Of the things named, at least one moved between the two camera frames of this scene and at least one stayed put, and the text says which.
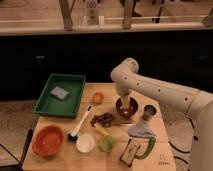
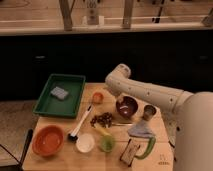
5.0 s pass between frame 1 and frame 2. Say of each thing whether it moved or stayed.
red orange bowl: stayed
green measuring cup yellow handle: stayed
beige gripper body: moved
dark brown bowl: stayed
